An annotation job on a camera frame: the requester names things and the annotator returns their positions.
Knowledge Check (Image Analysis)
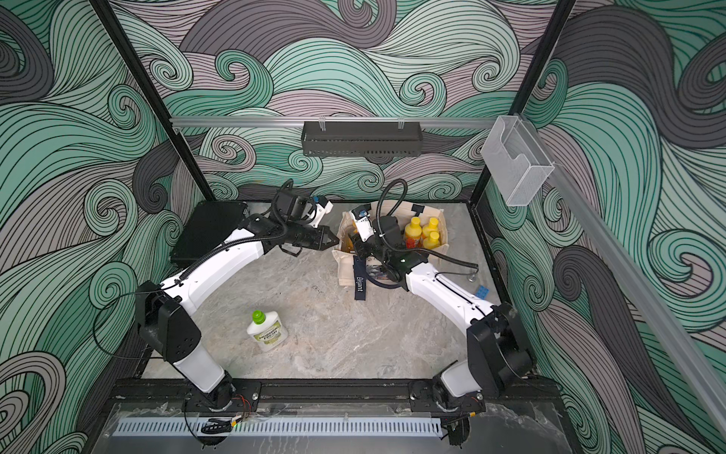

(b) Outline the clear plastic wall bin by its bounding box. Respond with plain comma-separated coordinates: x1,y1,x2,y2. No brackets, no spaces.
481,115,554,207

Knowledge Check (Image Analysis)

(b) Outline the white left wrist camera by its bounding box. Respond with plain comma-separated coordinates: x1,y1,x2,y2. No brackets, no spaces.
306,196,333,228

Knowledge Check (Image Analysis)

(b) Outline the black corrugated right cable hose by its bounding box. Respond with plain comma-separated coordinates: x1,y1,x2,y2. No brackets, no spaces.
375,178,480,271

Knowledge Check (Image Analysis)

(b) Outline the white bottle green cap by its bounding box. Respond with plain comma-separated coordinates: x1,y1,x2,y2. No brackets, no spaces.
247,310,289,352

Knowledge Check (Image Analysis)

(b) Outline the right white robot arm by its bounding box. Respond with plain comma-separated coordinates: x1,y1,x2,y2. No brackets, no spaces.
351,234,535,401

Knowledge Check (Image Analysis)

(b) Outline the aluminium wall rail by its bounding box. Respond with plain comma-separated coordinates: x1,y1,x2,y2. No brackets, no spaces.
170,115,497,130

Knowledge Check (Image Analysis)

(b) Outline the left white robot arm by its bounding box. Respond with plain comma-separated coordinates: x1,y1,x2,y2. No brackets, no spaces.
134,215,340,409

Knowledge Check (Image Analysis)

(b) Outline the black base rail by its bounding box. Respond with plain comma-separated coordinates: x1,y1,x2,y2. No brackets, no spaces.
183,378,559,414

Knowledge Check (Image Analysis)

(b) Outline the large orange soap bottle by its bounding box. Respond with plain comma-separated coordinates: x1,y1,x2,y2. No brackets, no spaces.
340,223,358,253

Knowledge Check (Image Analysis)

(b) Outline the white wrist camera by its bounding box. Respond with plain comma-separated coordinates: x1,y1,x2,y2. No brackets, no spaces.
306,196,333,228
351,204,375,242

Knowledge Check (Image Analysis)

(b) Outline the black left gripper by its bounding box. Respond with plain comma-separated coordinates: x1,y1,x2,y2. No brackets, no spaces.
284,225,340,253

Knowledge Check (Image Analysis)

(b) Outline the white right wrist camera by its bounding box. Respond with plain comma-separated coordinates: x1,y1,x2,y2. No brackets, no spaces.
351,204,375,242

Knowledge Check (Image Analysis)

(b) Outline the cream canvas shopping bag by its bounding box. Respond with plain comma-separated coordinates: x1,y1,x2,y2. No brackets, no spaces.
332,200,449,287

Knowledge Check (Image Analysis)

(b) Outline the blue toy building brick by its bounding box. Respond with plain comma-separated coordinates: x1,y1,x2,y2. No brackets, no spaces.
475,286,490,300

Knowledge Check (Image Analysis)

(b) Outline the white slotted cable duct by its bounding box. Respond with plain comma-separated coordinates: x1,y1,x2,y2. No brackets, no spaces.
111,416,444,438

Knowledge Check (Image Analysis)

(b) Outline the black corrugated left cable hose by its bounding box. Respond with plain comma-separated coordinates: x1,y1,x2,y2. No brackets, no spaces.
178,178,296,282

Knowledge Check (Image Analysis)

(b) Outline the black corrugated cable hose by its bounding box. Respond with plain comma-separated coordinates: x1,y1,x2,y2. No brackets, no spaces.
178,178,296,282
375,178,480,271

